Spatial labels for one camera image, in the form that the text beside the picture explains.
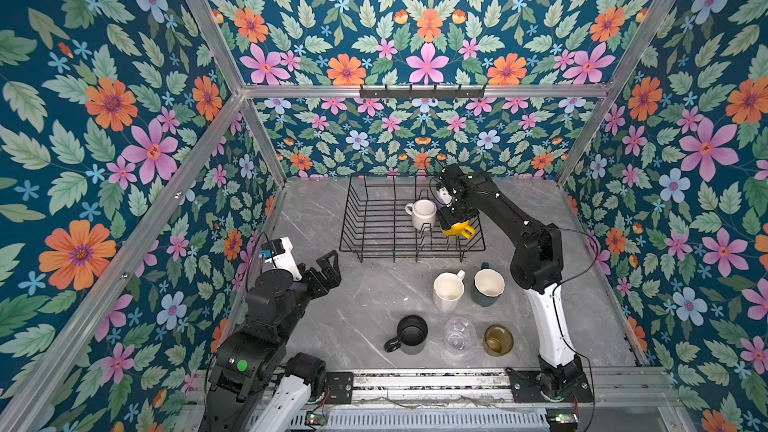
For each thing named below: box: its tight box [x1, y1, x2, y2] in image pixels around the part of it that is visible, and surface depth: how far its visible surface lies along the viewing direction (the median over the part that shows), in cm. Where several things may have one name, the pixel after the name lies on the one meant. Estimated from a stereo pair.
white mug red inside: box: [405, 199, 438, 231], surface depth 100 cm
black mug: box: [384, 315, 429, 355], surface depth 78 cm
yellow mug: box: [441, 221, 476, 240], surface depth 93 cm
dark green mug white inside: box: [473, 262, 506, 307], surface depth 85 cm
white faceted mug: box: [432, 270, 466, 313], surface depth 84 cm
